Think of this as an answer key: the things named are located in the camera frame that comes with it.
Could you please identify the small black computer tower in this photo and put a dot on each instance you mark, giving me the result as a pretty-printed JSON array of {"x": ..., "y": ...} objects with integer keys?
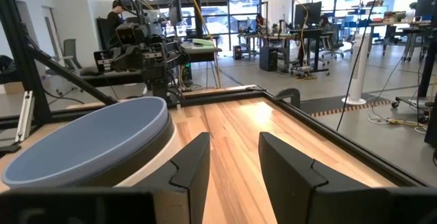
[{"x": 237, "y": 52}]

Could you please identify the black standing desk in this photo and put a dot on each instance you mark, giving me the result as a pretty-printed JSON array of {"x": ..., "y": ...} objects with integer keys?
[{"x": 309, "y": 32}]

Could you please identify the black office chair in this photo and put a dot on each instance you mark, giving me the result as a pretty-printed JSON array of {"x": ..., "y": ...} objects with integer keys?
[{"x": 336, "y": 41}]

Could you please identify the grey chair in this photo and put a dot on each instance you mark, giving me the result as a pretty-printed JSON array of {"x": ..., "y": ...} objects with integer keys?
[{"x": 70, "y": 50}]

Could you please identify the blue bowl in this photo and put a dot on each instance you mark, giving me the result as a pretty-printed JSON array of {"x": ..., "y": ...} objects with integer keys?
[{"x": 85, "y": 142}]

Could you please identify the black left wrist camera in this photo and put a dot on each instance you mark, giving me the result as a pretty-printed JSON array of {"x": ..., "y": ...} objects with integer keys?
[{"x": 128, "y": 33}]

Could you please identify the wooden top office desk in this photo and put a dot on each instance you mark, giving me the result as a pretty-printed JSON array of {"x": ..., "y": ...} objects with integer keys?
[{"x": 269, "y": 37}]

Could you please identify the black side desk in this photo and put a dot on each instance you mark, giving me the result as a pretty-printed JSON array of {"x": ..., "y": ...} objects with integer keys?
[{"x": 201, "y": 51}]

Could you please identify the black table edge clamp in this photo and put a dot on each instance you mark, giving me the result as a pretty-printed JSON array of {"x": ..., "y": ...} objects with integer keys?
[{"x": 288, "y": 91}]

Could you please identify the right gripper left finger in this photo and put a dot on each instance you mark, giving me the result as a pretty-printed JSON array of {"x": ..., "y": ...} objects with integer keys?
[{"x": 184, "y": 190}]

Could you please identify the black aluminium rig frame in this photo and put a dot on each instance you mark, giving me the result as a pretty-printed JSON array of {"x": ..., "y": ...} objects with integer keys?
[{"x": 341, "y": 140}]

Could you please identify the silver aluminium bracket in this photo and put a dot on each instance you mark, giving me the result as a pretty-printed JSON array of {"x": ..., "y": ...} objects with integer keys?
[{"x": 24, "y": 118}]

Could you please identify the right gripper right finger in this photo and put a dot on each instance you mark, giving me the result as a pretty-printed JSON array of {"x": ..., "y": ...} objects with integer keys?
[{"x": 300, "y": 190}]

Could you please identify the cluttered work table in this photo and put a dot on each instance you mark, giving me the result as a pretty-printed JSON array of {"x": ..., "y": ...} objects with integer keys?
[{"x": 392, "y": 22}]

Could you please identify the person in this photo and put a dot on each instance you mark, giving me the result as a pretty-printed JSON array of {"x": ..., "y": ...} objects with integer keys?
[
  {"x": 261, "y": 23},
  {"x": 324, "y": 22},
  {"x": 114, "y": 20}
]

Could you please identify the cardboard box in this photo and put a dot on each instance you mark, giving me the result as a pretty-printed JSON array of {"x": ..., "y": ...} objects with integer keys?
[{"x": 13, "y": 88}]

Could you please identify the black mat orange striped edge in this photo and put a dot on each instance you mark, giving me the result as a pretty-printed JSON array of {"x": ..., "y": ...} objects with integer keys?
[{"x": 327, "y": 106}]

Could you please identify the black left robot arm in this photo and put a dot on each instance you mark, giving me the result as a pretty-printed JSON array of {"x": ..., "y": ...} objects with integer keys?
[{"x": 159, "y": 89}]

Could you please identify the white tower fan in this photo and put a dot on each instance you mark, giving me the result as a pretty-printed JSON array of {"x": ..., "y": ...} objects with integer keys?
[{"x": 360, "y": 67}]

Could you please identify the black wheeled stand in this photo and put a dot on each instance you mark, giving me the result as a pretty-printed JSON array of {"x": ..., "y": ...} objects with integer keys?
[{"x": 426, "y": 70}]

